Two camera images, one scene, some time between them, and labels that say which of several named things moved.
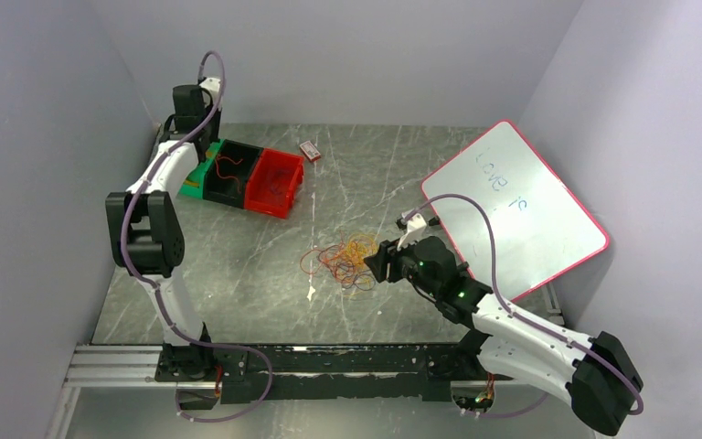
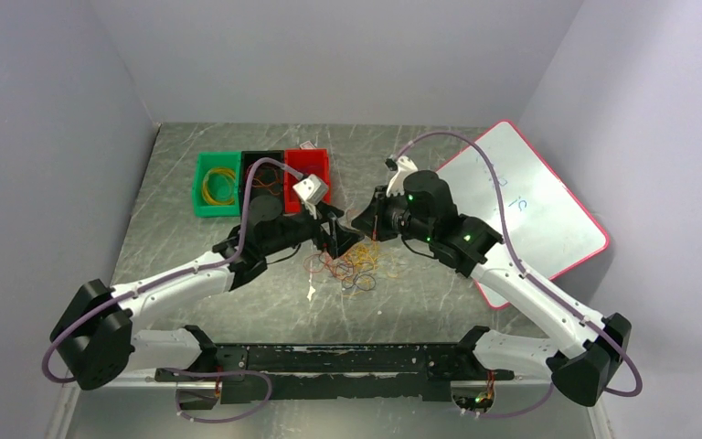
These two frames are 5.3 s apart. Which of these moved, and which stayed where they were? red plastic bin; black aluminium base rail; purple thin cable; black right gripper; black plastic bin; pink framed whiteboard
Moved: purple thin cable; black plastic bin; red plastic bin; black right gripper
Stayed: black aluminium base rail; pink framed whiteboard
